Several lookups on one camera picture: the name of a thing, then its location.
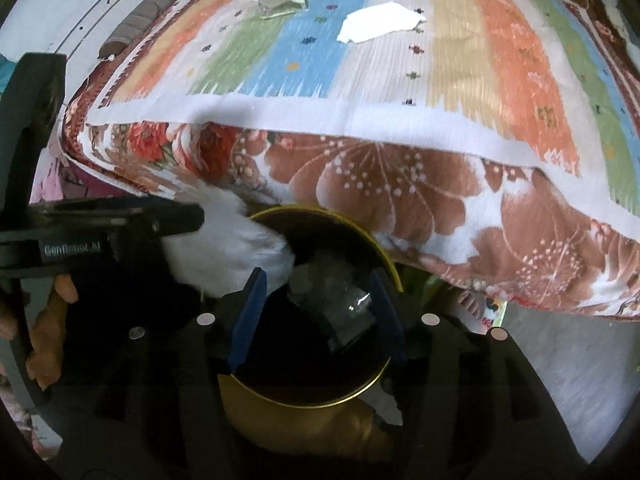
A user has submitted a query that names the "white plastic wrapper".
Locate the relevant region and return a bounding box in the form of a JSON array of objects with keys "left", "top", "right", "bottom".
[{"left": 163, "top": 186, "right": 294, "bottom": 298}]

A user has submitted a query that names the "clear plastic bag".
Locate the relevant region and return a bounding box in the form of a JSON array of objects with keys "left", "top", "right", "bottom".
[{"left": 288, "top": 258, "right": 375, "bottom": 347}]

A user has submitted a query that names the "pale green paper wrapper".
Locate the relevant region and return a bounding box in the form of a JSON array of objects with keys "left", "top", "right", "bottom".
[{"left": 256, "top": 0, "right": 307, "bottom": 20}]

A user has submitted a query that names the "white tissue paper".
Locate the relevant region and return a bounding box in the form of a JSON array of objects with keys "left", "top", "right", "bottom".
[{"left": 336, "top": 2, "right": 425, "bottom": 44}]

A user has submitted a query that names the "gold rimmed trash bin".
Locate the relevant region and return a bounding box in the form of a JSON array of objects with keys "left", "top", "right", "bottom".
[{"left": 218, "top": 206, "right": 402, "bottom": 454}]

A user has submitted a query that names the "person's left hand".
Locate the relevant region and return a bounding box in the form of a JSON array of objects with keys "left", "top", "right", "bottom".
[{"left": 26, "top": 274, "right": 78, "bottom": 390}]

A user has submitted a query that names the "brown floral bed blanket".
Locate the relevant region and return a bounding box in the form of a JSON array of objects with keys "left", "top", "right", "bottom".
[{"left": 62, "top": 0, "right": 639, "bottom": 321}]

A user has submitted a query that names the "grey rolled pillow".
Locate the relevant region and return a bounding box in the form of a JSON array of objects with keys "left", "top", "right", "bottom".
[{"left": 98, "top": 0, "right": 177, "bottom": 60}]

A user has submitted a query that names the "striped colourful bed cover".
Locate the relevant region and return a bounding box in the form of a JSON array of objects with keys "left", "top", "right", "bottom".
[{"left": 87, "top": 0, "right": 639, "bottom": 237}]

